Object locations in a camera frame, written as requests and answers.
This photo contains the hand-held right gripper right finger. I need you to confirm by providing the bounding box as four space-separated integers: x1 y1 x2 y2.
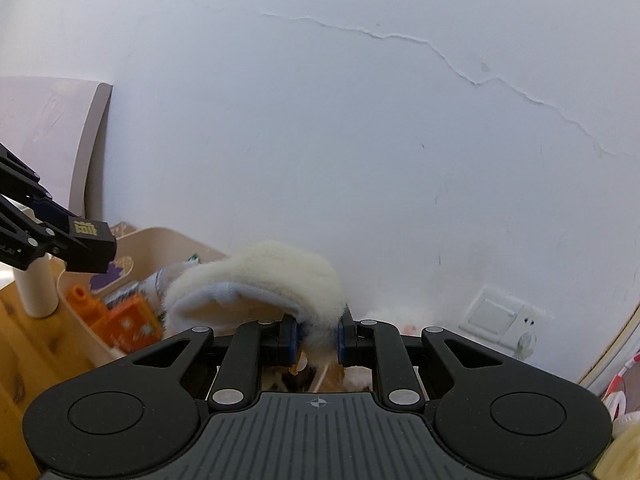
336 315 507 407

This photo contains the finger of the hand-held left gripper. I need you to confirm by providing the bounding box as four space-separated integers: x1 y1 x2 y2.
0 195 69 269
0 142 76 232

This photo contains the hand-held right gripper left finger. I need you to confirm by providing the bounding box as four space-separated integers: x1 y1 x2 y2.
125 314 301 407

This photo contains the small black box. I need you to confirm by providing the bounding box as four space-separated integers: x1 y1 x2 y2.
65 217 118 273

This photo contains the beige plastic basket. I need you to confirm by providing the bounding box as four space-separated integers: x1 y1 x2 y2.
56 227 231 361

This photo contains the white thermos bottle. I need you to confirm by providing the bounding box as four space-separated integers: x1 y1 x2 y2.
15 255 60 318

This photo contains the beige leaning board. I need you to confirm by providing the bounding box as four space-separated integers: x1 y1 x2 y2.
0 77 113 216

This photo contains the orange round container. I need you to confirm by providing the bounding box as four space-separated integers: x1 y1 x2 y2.
69 285 103 323

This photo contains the purple flower table mat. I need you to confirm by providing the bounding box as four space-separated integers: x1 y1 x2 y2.
92 257 133 291

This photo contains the orange bottle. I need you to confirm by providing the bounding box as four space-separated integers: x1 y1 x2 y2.
100 295 163 351

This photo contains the white wall socket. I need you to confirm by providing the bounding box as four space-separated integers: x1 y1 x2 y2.
459 285 546 358

